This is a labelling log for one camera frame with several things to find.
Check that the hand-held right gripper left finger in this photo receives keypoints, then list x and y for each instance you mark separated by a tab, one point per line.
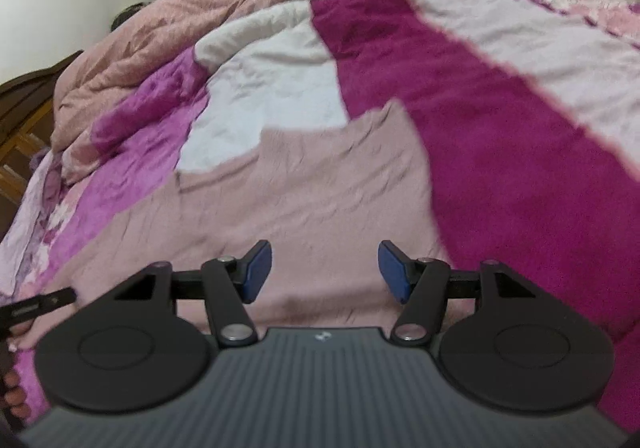
257	273

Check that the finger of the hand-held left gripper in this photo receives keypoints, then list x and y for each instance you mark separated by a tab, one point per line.
42	304

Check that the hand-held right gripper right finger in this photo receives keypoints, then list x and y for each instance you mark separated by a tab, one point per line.
392	273

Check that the pink knit sweater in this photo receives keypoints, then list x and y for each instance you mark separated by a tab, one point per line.
310	208

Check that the person's left hand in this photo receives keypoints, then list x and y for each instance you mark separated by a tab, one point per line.
12	395

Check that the wooden cabinet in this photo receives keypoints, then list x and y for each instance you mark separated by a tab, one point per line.
25	128

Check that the purple and white patchwork blanket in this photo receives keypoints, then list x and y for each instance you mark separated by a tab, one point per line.
450	93

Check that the pink fleece comforter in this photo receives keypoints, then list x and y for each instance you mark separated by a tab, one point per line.
200	13

